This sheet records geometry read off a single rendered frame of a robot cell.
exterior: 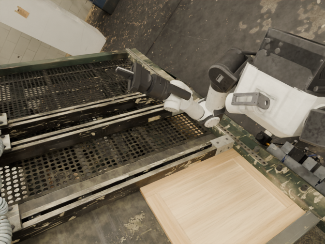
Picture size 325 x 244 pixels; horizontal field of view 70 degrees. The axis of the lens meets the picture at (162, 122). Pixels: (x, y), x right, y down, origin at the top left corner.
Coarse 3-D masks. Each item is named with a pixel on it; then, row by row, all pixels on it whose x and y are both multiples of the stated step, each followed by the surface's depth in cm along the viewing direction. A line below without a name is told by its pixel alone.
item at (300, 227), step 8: (304, 216) 93; (312, 216) 93; (296, 224) 90; (304, 224) 90; (312, 224) 91; (280, 232) 87; (288, 232) 87; (296, 232) 87; (304, 232) 88; (272, 240) 84; (280, 240) 84; (288, 240) 85; (296, 240) 86
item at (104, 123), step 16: (128, 112) 135; (144, 112) 136; (160, 112) 140; (176, 112) 148; (80, 128) 121; (96, 128) 122; (112, 128) 128; (128, 128) 134; (16, 144) 108; (32, 144) 108; (48, 144) 112; (64, 144) 117; (0, 160) 104; (16, 160) 108
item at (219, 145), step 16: (208, 144) 118; (224, 144) 119; (160, 160) 107; (176, 160) 110; (192, 160) 111; (128, 176) 98; (144, 176) 99; (160, 176) 104; (80, 192) 90; (96, 192) 93; (112, 192) 92; (128, 192) 97; (0, 208) 70; (16, 208) 79; (48, 208) 84; (64, 208) 84; (80, 208) 87; (96, 208) 92; (16, 224) 74; (32, 224) 78; (48, 224) 83; (0, 240) 75; (16, 240) 79
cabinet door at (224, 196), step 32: (224, 160) 118; (160, 192) 99; (192, 192) 101; (224, 192) 102; (256, 192) 104; (160, 224) 89; (192, 224) 89; (224, 224) 90; (256, 224) 91; (288, 224) 92
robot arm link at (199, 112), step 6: (204, 102) 112; (192, 108) 101; (198, 108) 104; (204, 108) 110; (192, 114) 104; (198, 114) 105; (204, 114) 109; (210, 114) 107; (198, 120) 110; (204, 120) 109; (204, 126) 112
